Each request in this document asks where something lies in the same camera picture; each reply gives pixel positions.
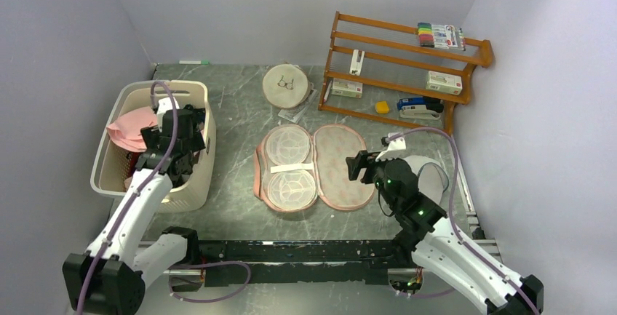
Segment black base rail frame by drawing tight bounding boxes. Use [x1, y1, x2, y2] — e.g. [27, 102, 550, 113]
[140, 238, 502, 299]

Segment pink bra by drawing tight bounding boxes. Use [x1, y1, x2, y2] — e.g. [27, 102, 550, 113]
[106, 106, 158, 153]

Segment purple cable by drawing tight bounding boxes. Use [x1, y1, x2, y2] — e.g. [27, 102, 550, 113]
[74, 80, 252, 315]
[385, 127, 541, 315]

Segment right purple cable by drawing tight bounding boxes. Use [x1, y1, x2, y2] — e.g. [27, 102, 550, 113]
[385, 127, 541, 315]

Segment white stapler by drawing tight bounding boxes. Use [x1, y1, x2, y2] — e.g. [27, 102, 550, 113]
[399, 108, 441, 121]

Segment paper leaflet under bag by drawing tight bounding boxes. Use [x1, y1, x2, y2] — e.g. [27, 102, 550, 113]
[278, 89, 318, 124]

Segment coloured marker pen pack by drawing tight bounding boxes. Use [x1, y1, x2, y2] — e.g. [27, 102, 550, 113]
[417, 22, 466, 51]

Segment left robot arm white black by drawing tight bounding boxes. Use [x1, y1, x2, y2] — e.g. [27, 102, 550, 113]
[62, 105, 205, 314]

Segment dark clothes in basket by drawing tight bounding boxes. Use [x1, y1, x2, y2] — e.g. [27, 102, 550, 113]
[124, 104, 206, 188]

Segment white box left shelf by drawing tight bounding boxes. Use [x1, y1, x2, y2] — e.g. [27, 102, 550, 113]
[332, 78, 363, 98]

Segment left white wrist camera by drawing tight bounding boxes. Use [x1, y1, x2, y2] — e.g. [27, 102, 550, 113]
[154, 97, 181, 116]

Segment white box right shelf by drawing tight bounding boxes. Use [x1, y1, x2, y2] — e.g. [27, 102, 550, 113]
[426, 71, 463, 95]

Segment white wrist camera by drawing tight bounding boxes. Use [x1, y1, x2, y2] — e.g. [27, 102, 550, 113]
[375, 133, 407, 162]
[154, 97, 181, 116]

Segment white small device on shelf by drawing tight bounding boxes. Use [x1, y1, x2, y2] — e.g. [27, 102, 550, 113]
[349, 49, 365, 76]

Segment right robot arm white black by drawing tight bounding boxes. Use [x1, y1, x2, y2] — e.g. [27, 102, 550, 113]
[346, 151, 544, 314]

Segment white green marker pen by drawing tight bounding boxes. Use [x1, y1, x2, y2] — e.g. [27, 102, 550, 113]
[178, 60, 210, 65]

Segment cream plastic laundry basket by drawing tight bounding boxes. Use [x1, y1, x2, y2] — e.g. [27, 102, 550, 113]
[89, 80, 218, 214]

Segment white box shelf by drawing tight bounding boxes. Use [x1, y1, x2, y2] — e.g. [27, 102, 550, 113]
[332, 78, 363, 98]
[426, 71, 463, 95]

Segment wooden shelf rack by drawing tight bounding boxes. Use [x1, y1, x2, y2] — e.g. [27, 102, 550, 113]
[318, 12, 494, 134]

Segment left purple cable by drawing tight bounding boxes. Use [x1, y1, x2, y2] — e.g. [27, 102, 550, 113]
[74, 80, 252, 315]

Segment round beige mesh bag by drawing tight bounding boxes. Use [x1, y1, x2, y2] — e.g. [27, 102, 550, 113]
[262, 63, 312, 109]

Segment white dome mesh bag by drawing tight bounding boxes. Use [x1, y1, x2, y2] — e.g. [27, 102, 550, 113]
[404, 155, 450, 206]

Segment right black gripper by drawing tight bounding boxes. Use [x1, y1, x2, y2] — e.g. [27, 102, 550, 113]
[346, 149, 399, 211]

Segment blue black stapler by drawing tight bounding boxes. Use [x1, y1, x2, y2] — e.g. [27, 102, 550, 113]
[397, 97, 444, 113]

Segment pink floral mesh laundry bag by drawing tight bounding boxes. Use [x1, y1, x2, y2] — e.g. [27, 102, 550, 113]
[252, 124, 375, 213]

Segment yellow small object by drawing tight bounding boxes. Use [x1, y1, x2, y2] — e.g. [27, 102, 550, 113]
[375, 101, 390, 114]

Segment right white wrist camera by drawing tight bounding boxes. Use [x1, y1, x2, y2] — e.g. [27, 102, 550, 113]
[375, 133, 407, 162]

